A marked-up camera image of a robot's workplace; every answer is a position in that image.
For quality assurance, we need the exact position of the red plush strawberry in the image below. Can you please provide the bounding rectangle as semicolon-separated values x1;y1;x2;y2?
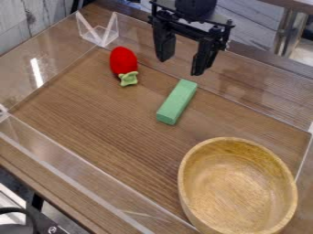
110;47;138;87

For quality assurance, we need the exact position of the clear acrylic corner bracket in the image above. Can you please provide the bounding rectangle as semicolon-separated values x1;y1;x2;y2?
75;12;119;48

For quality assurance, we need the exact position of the clear acrylic tray wall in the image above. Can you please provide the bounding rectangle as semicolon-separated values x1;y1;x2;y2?
0;104;198;234

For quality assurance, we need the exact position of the black cable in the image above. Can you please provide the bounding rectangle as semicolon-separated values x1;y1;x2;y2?
0;207;35;227

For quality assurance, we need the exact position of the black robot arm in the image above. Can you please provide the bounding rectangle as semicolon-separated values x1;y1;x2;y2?
149;0;236;76

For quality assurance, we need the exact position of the brown wooden bowl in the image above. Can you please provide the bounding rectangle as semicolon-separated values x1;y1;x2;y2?
178;137;299;234

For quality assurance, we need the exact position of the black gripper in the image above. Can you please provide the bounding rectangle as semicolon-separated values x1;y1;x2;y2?
150;0;236;76

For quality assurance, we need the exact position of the green rectangular block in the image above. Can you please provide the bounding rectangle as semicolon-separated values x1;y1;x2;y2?
157;80;198;125

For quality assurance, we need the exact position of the metal table leg background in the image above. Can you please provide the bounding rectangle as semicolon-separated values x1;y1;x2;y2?
273;9;308;58

